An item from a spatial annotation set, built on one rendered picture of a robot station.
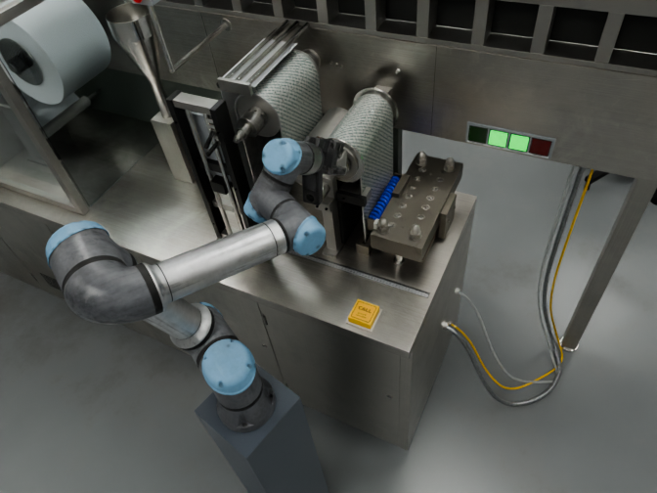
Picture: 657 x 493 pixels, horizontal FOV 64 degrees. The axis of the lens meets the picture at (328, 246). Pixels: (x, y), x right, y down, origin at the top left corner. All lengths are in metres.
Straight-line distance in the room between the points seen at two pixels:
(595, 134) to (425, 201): 0.49
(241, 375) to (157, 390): 1.42
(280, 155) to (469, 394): 1.62
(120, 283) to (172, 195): 1.12
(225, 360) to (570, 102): 1.09
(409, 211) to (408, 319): 0.33
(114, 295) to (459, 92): 1.09
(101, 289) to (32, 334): 2.20
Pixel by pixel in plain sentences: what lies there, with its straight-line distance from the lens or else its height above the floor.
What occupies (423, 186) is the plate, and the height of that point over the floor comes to 1.03.
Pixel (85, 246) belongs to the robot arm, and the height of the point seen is 1.52.
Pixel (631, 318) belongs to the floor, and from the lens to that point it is 2.84.
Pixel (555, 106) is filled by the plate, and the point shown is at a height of 1.32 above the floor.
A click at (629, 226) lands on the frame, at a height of 0.82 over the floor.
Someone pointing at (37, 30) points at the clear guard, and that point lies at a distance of 1.92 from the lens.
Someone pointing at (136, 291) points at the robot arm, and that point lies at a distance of 0.94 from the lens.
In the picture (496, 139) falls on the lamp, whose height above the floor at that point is 1.18.
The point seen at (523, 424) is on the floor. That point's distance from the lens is 2.42.
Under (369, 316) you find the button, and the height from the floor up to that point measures 0.92.
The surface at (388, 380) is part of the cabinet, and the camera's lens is 1.73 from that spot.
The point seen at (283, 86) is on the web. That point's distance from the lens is 1.52.
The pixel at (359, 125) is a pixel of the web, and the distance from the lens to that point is 1.48.
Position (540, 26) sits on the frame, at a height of 1.52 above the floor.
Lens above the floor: 2.17
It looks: 48 degrees down
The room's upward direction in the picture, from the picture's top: 8 degrees counter-clockwise
